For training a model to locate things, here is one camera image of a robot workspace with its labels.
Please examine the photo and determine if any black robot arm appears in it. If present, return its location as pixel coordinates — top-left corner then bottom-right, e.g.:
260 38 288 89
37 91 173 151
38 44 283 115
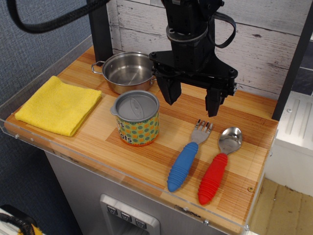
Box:
149 0 238 117

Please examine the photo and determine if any stainless steel pot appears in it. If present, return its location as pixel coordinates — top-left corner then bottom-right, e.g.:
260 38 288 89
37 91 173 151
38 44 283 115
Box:
91 52 156 94

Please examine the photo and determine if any white cabinet at right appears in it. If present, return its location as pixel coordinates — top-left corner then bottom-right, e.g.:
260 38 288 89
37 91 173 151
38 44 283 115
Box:
265 92 313 196

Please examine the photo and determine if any blue handled fork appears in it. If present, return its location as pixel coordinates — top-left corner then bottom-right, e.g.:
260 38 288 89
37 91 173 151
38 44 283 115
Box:
167 119 213 192

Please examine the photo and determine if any clear acrylic table guard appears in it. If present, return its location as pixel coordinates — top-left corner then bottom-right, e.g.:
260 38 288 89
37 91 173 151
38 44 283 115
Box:
1 38 278 235

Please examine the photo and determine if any colourful carrots can grey lid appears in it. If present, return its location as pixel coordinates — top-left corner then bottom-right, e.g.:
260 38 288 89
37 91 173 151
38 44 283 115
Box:
111 90 159 147

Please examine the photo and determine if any black frame post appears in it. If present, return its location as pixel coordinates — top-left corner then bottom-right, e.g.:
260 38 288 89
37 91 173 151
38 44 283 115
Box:
89 5 113 62
272 3 313 121

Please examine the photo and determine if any grey toy fridge cabinet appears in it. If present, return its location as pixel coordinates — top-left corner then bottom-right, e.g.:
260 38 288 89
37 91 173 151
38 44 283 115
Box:
46 152 222 235

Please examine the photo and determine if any silver dispenser button panel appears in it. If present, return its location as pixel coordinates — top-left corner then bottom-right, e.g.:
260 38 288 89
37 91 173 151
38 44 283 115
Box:
100 194 160 235

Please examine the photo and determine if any yellow folded cloth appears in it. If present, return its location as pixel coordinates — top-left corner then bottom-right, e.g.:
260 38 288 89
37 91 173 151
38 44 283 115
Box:
15 76 102 137

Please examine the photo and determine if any black right frame post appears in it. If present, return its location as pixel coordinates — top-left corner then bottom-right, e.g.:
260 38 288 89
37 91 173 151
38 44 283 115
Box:
272 3 313 121

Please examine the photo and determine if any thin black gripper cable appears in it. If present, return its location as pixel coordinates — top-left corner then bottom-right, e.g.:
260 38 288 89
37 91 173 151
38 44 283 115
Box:
207 11 237 49

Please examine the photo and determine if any black braided cable hose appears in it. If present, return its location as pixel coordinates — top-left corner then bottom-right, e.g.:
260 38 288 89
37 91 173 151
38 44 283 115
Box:
6 0 111 34

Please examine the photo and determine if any black left frame post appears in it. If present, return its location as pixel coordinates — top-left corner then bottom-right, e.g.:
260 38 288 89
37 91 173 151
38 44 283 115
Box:
89 5 113 62

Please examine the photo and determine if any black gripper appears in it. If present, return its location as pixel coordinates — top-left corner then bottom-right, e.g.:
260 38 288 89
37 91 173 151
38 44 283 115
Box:
149 39 238 117

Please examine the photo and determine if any red handled spoon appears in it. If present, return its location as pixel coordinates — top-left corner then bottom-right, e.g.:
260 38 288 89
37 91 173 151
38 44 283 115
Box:
198 127 243 205

